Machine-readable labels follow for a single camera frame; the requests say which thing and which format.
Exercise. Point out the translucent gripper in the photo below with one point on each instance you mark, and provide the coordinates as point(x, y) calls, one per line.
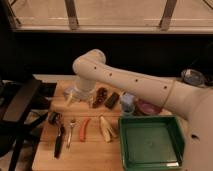
point(72, 93)

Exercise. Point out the silver metal fork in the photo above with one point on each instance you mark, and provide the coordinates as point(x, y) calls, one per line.
point(71, 127)

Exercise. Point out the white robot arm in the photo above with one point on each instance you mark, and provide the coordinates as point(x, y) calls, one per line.
point(192, 103)

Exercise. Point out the green plastic tray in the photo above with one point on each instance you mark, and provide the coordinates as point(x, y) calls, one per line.
point(151, 143)

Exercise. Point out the orange carrot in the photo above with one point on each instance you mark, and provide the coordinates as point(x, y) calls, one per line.
point(82, 134)

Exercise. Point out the dark green rectangular block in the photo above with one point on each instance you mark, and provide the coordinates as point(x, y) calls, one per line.
point(111, 101)

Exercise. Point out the wooden cutting board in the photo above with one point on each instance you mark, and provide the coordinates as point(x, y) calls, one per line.
point(94, 154)

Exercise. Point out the black office chair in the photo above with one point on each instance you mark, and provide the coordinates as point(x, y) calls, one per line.
point(32, 94)

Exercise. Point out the peeled yellow banana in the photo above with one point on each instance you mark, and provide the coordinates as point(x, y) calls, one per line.
point(106, 128)

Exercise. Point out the purple bowl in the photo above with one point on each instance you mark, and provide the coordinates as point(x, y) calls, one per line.
point(147, 108)

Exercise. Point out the black handled can opener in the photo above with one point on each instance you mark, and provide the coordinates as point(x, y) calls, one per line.
point(56, 119)

